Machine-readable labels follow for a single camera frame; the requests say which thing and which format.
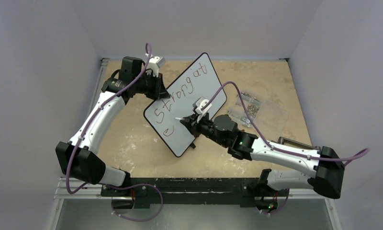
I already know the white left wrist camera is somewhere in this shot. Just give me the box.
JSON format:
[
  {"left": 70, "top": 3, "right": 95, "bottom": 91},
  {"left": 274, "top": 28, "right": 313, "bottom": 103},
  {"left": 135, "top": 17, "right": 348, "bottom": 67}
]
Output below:
[{"left": 146, "top": 56, "right": 166, "bottom": 77}]

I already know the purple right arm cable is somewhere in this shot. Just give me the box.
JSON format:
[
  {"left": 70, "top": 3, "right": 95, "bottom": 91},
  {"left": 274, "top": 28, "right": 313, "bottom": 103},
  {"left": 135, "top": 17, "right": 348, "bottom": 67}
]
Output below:
[{"left": 200, "top": 81, "right": 371, "bottom": 216}]

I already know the black metal clamp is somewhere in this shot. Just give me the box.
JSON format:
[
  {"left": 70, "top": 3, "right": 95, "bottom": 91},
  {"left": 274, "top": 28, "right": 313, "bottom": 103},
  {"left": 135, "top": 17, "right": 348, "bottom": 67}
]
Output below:
[{"left": 278, "top": 137, "right": 321, "bottom": 151}]

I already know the clear plastic screw box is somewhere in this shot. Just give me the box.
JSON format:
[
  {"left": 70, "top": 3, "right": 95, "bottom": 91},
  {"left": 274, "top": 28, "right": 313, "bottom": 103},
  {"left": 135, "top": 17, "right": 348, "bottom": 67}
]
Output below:
[{"left": 228, "top": 91, "right": 289, "bottom": 136}]

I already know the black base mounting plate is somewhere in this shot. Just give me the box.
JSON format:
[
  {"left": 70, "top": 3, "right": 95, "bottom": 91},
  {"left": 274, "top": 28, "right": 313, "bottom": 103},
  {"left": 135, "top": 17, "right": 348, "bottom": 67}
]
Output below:
[{"left": 101, "top": 177, "right": 288, "bottom": 208}]

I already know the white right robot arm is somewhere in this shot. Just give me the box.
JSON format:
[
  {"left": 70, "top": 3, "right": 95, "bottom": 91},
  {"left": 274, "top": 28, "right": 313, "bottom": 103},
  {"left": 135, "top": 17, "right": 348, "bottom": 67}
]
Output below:
[{"left": 180, "top": 115, "right": 345, "bottom": 199}]

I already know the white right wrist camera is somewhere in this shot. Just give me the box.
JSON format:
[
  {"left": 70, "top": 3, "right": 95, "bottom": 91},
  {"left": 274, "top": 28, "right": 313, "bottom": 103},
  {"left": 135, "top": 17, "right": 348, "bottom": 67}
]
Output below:
[{"left": 193, "top": 97, "right": 212, "bottom": 123}]

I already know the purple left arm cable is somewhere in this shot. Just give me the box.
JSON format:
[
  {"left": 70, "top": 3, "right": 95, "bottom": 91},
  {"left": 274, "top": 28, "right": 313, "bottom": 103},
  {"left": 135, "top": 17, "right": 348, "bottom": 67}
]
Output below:
[{"left": 65, "top": 43, "right": 163, "bottom": 222}]

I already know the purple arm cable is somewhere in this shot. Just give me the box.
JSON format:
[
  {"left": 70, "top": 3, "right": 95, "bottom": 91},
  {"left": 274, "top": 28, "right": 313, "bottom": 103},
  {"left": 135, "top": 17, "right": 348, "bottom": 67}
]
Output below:
[
  {"left": 65, "top": 43, "right": 163, "bottom": 222},
  {"left": 200, "top": 81, "right": 371, "bottom": 216}
]

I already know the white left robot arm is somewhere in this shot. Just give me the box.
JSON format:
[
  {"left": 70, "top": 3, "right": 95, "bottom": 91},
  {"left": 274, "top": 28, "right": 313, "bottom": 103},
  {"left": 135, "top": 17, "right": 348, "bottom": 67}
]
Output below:
[{"left": 56, "top": 57, "right": 169, "bottom": 196}]

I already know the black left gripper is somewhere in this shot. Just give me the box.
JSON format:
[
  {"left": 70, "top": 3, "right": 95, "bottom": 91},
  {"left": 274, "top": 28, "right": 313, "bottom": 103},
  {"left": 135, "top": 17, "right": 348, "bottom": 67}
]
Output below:
[{"left": 134, "top": 71, "right": 169, "bottom": 100}]

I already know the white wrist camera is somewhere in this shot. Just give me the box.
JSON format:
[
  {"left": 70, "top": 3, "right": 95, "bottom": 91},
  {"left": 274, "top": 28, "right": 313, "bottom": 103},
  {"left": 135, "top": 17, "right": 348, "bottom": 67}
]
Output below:
[
  {"left": 146, "top": 56, "right": 166, "bottom": 77},
  {"left": 193, "top": 97, "right": 212, "bottom": 123}
]

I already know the aluminium extrusion rail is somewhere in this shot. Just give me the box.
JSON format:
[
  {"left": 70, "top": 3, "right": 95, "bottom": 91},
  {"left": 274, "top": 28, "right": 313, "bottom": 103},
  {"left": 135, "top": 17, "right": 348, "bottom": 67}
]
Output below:
[{"left": 54, "top": 177, "right": 102, "bottom": 199}]

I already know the white whiteboard black frame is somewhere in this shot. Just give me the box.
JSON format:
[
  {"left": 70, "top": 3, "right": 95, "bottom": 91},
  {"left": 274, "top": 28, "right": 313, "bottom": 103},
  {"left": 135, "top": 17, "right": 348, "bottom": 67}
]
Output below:
[{"left": 144, "top": 53, "right": 222, "bottom": 157}]

